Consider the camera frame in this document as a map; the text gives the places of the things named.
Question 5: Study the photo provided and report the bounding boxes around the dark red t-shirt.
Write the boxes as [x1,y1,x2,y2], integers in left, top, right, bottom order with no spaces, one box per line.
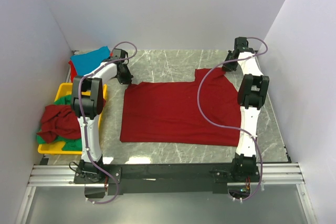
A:
[120,68,241,147]
[40,99,106,143]

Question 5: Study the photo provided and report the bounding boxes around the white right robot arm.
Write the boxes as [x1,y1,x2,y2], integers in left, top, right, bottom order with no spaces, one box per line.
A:
[223,47,270,182]

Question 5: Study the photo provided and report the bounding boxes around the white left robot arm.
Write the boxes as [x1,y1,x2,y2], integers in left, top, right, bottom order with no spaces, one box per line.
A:
[70,60,133,183]

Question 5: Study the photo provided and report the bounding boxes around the folded blue t-shirt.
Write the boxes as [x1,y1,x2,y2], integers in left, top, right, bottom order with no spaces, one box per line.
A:
[69,46,110,76]

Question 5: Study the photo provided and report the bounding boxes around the folded bright red t-shirt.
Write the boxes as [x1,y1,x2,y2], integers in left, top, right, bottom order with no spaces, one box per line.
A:
[68,60,77,82]

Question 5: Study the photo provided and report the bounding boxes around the crumpled dark red t-shirt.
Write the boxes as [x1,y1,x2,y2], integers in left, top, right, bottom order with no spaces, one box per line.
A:
[40,99,106,143]

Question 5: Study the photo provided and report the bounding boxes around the green t-shirt in bin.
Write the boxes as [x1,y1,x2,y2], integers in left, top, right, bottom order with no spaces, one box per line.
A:
[36,94,83,152]

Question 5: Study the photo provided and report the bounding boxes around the yellow plastic bin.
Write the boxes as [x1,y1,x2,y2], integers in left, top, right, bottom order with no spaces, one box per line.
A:
[37,82,108,155]

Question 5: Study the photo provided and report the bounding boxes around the black base crossbar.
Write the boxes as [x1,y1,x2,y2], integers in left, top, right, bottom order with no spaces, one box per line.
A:
[73,163,260,195]

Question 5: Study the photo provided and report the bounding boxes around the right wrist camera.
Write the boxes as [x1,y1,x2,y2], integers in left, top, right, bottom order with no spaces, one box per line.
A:
[234,37,249,50]

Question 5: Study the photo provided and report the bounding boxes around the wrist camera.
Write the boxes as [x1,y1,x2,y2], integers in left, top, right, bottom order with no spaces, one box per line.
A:
[234,37,249,50]
[110,48,128,60]

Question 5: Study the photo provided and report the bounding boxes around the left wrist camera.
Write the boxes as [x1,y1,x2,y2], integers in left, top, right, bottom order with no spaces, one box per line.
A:
[110,48,128,60]

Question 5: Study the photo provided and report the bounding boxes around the aluminium rail frame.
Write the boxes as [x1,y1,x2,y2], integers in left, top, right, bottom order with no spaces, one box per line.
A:
[17,163,317,223]

